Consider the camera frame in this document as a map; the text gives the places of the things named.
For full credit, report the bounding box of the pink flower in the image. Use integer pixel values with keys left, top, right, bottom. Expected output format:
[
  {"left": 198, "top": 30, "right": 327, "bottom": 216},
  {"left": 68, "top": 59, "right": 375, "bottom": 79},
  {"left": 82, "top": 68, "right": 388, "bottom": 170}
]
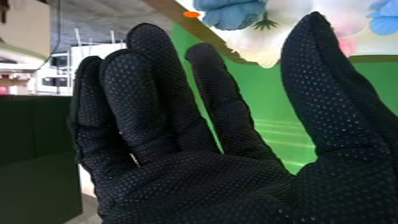
[{"left": 312, "top": 0, "right": 372, "bottom": 58}]

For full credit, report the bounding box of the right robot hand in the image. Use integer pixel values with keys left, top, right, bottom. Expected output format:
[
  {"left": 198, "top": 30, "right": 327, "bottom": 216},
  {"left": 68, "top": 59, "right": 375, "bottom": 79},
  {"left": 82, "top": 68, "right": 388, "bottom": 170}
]
[{"left": 68, "top": 11, "right": 398, "bottom": 224}]

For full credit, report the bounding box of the white flower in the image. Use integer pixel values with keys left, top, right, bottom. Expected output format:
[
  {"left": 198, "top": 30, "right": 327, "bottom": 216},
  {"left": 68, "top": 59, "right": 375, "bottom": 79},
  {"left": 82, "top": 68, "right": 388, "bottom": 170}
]
[{"left": 223, "top": 9, "right": 299, "bottom": 69}]

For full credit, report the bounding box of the blue flower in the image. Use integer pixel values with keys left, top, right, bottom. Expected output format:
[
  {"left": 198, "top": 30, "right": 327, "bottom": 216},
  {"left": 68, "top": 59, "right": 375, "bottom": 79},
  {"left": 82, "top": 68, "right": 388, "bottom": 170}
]
[
  {"left": 192, "top": 0, "right": 272, "bottom": 32},
  {"left": 367, "top": 0, "right": 398, "bottom": 37}
]

